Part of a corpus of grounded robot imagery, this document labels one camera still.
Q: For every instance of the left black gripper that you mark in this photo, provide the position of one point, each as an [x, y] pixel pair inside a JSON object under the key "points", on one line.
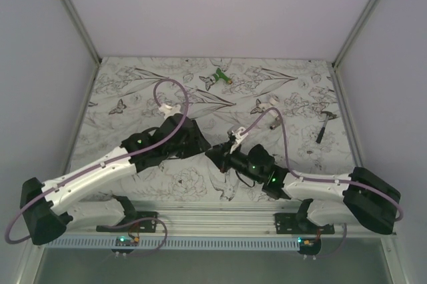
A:
{"points": [[199, 144]]}

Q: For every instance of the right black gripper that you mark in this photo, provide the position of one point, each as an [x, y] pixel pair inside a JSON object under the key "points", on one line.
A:
{"points": [[221, 156]]}

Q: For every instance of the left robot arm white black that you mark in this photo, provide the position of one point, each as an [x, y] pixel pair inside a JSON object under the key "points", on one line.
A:
{"points": [[51, 207]]}

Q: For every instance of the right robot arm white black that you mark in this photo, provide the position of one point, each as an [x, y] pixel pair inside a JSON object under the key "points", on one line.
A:
{"points": [[357, 197]]}

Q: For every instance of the metal pipe elbow fitting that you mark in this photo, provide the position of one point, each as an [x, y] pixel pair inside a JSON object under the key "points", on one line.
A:
{"points": [[272, 101]]}

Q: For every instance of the floral printed table mat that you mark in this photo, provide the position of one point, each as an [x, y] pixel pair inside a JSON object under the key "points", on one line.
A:
{"points": [[128, 91]]}

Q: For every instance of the small hammer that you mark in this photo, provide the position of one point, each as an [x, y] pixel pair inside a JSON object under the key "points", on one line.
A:
{"points": [[328, 117]]}

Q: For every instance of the left controller board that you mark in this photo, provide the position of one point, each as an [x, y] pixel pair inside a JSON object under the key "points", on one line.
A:
{"points": [[125, 245]]}

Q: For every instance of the controller board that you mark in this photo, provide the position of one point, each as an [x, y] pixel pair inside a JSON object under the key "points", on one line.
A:
{"points": [[125, 245], [309, 247]]}

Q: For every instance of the right controller board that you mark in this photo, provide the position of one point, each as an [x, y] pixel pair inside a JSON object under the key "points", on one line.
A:
{"points": [[309, 247]]}

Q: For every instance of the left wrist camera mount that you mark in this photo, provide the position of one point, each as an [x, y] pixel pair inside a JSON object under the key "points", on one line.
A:
{"points": [[168, 110]]}

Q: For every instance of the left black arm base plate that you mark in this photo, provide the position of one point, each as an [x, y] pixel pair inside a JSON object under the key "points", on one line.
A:
{"points": [[143, 222]]}

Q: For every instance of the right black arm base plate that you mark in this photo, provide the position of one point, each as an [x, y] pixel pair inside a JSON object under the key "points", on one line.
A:
{"points": [[293, 224]]}

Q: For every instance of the white slotted cable duct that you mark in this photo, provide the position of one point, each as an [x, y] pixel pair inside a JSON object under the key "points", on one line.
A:
{"points": [[181, 243]]}

